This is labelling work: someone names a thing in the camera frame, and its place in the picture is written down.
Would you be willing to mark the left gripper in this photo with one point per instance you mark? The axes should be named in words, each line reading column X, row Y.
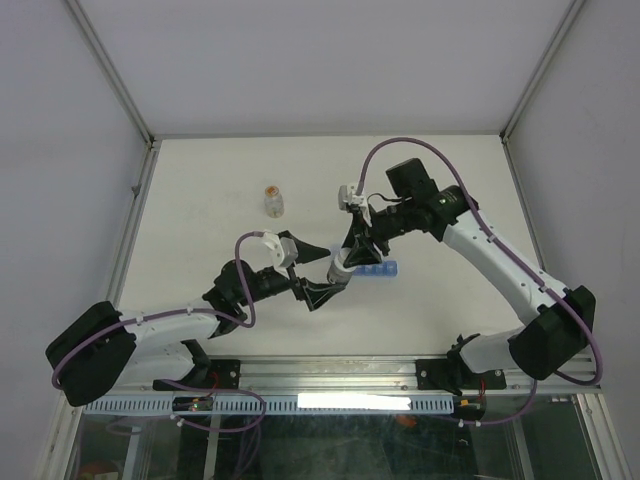
column 313, row 294

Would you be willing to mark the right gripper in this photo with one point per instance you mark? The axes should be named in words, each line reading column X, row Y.
column 358, row 239

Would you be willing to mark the white vitamin B bottle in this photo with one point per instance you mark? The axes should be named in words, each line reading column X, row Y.
column 338, row 273

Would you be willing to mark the blue weekly pill organizer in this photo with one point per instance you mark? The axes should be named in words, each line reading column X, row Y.
column 386, row 269

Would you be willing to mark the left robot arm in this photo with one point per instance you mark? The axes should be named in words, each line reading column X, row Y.
column 105, row 348

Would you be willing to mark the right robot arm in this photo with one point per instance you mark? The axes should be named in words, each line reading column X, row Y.
column 556, row 320

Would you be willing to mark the clear jar with gold lid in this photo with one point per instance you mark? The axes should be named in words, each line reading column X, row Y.
column 273, row 202

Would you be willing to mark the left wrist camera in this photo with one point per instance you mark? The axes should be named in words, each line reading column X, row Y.
column 283, row 251

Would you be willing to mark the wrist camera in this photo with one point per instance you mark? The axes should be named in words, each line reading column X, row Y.
column 350, row 201
column 283, row 251

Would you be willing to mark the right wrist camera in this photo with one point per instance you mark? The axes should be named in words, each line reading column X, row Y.
column 350, row 201

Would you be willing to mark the aluminium mounting rail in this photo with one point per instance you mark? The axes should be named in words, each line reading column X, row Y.
column 362, row 374

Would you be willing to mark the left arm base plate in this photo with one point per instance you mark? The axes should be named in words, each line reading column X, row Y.
column 218, row 374

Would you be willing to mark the white slotted cable duct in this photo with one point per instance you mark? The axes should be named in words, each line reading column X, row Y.
column 303, row 403

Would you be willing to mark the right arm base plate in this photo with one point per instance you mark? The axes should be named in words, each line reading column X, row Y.
column 448, row 375

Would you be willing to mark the left aluminium frame post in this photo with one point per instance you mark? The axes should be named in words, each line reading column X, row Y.
column 96, row 47

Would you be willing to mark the aluminium frame post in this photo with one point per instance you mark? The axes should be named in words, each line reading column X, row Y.
column 552, row 48
column 96, row 47

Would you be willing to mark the right aluminium frame post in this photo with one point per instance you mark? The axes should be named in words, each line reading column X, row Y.
column 552, row 48

